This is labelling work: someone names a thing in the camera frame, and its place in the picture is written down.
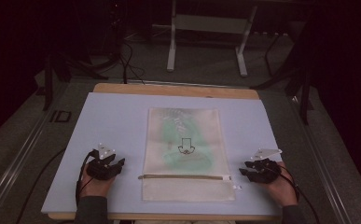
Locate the wooden table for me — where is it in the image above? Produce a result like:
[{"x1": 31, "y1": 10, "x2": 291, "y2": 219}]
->
[{"x1": 47, "y1": 82, "x2": 284, "y2": 222}]

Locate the beige mesh zip bag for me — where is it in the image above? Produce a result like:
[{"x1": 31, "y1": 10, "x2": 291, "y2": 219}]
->
[{"x1": 137, "y1": 106, "x2": 243, "y2": 203}]

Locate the black floor cable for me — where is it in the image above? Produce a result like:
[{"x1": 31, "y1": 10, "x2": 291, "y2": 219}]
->
[{"x1": 14, "y1": 147, "x2": 67, "y2": 224}]

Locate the black rectangular floor frame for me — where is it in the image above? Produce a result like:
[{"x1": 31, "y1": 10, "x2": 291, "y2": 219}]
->
[{"x1": 49, "y1": 109, "x2": 73, "y2": 123}]

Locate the person's left hand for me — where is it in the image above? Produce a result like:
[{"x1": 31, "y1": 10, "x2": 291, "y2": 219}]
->
[{"x1": 80, "y1": 163, "x2": 117, "y2": 199}]

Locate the person's right hand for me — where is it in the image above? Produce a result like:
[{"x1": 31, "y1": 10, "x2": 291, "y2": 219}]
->
[{"x1": 260, "y1": 166, "x2": 299, "y2": 207}]

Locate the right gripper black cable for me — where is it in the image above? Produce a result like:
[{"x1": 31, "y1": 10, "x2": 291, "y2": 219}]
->
[{"x1": 277, "y1": 163, "x2": 322, "y2": 224}]

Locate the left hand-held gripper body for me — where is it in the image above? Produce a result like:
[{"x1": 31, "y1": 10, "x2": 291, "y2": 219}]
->
[{"x1": 86, "y1": 143, "x2": 122, "y2": 181}]

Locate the metal floor rail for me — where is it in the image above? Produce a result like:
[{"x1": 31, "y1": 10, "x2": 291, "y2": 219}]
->
[
  {"x1": 288, "y1": 94, "x2": 354, "y2": 224},
  {"x1": 0, "y1": 83, "x2": 72, "y2": 224}
]

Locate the black metal stand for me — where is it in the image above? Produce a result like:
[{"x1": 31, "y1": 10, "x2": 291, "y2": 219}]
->
[
  {"x1": 250, "y1": 17, "x2": 315, "y2": 126},
  {"x1": 35, "y1": 50, "x2": 110, "y2": 112}
]

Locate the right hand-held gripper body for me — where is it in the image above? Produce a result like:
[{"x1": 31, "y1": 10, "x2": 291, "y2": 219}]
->
[{"x1": 244, "y1": 147, "x2": 284, "y2": 184}]

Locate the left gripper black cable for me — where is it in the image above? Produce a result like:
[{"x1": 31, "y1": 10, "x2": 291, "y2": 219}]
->
[{"x1": 75, "y1": 148, "x2": 100, "y2": 208}]

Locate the green item inside bag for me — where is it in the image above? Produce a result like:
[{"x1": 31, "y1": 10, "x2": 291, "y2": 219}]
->
[{"x1": 160, "y1": 115, "x2": 215, "y2": 172}]

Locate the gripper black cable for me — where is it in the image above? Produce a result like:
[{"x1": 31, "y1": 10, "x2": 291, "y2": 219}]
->
[
  {"x1": 277, "y1": 163, "x2": 322, "y2": 224},
  {"x1": 75, "y1": 148, "x2": 100, "y2": 208}
]

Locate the white metal stand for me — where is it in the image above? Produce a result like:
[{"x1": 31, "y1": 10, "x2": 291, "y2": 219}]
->
[{"x1": 151, "y1": 0, "x2": 259, "y2": 78}]

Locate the light blue table mat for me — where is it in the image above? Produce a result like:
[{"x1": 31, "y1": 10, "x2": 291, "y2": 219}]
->
[{"x1": 40, "y1": 91, "x2": 284, "y2": 217}]

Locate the black pole with cables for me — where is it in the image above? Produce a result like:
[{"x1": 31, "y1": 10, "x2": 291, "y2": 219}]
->
[{"x1": 104, "y1": 0, "x2": 146, "y2": 86}]

